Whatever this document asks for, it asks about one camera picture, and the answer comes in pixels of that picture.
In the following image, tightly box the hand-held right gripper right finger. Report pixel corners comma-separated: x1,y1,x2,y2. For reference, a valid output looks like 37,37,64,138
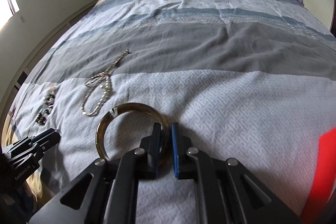
171,122,302,224

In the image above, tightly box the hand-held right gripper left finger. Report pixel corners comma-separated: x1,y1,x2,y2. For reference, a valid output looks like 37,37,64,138
29,122,166,224

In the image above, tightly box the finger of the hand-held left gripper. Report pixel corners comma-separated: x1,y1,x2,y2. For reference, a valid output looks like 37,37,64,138
32,128,61,153

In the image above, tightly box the dark brown bangle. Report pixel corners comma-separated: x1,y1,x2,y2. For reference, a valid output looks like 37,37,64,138
96,103,169,169

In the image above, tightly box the red shallow box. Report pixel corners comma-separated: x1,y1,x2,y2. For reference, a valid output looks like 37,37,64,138
301,127,336,224

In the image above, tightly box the black bead bracelet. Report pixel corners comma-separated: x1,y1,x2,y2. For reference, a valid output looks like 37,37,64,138
35,90,55,126

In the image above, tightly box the silver chain bracelet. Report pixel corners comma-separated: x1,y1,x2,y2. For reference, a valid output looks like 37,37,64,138
81,49,130,117

